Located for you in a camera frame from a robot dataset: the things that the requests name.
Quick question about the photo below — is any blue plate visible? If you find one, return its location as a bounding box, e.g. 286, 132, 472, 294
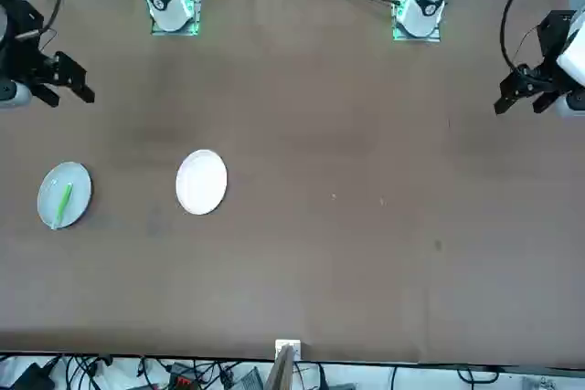
37, 161, 93, 230

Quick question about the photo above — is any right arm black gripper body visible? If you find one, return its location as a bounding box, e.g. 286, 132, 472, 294
0, 0, 60, 88

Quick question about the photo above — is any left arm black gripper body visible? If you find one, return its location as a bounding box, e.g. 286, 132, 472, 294
532, 9, 577, 90

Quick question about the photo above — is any green marker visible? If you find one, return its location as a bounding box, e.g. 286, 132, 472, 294
51, 182, 74, 230

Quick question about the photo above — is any aluminium camera post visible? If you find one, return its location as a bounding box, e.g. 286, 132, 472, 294
266, 338, 303, 390

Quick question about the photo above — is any small black power adapter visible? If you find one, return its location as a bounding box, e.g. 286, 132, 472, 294
7, 361, 57, 390

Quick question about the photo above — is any white plate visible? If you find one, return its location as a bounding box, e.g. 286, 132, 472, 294
175, 148, 229, 216

